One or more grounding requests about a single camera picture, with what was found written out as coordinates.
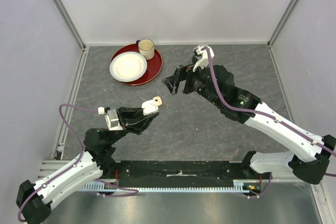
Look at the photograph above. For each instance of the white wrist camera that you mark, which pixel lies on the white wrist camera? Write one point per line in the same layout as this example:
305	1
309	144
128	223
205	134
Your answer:
111	118
203	52

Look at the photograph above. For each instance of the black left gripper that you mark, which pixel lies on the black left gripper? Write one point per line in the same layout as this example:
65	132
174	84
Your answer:
130	118

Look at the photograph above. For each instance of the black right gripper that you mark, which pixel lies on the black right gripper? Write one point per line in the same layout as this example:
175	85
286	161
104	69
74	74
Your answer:
172	82

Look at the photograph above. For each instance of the white paper plate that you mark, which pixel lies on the white paper plate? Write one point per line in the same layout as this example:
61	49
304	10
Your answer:
128	66

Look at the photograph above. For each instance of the slotted grey cable duct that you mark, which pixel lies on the slotted grey cable duct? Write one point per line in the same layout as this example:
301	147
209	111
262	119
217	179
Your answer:
237	187

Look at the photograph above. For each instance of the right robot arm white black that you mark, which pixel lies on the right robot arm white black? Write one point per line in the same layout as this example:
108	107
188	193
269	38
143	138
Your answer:
307	155

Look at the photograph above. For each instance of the beige earbud charging case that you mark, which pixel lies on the beige earbud charging case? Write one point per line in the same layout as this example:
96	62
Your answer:
157	101

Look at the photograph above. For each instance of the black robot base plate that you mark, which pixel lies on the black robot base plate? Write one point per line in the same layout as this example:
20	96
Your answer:
181	173

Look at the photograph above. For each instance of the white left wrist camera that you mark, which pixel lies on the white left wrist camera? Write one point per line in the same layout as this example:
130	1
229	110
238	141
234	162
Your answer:
111	118

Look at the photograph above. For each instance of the round red tray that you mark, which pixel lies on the round red tray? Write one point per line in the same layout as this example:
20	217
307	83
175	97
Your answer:
154	65

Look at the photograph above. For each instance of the cream ceramic mug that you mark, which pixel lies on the cream ceramic mug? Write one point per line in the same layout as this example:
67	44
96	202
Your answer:
146	48

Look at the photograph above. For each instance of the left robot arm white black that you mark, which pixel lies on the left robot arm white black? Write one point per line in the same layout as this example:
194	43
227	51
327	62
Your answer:
36	200

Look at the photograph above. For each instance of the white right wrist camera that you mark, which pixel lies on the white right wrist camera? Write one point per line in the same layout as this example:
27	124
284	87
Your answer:
203	52

